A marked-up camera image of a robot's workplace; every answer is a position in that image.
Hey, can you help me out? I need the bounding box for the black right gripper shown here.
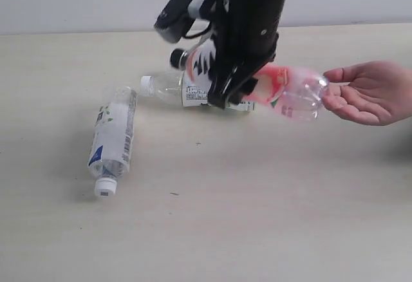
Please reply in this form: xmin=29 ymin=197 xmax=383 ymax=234
xmin=207 ymin=21 xmax=279 ymax=109

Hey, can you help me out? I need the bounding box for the green lime label bottle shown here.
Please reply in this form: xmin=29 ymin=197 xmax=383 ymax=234
xmin=140 ymin=70 xmax=257 ymax=113

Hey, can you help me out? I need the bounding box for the pink peach drink bottle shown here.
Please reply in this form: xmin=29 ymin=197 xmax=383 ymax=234
xmin=170 ymin=40 xmax=329 ymax=121

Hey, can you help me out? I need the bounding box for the white blue label water bottle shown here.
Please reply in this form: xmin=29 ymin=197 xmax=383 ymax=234
xmin=88 ymin=86 xmax=137 ymax=198

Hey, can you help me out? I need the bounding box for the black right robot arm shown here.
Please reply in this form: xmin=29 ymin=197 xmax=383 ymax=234
xmin=208 ymin=0 xmax=285 ymax=109

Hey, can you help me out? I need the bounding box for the person's open bare hand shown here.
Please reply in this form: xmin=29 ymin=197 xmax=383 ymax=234
xmin=323 ymin=61 xmax=411 ymax=126

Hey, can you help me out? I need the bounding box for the black right camera cable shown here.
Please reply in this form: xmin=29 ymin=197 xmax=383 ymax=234
xmin=183 ymin=21 xmax=216 ymax=40

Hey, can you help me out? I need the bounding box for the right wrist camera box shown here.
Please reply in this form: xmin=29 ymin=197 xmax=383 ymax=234
xmin=154 ymin=0 xmax=223 ymax=44

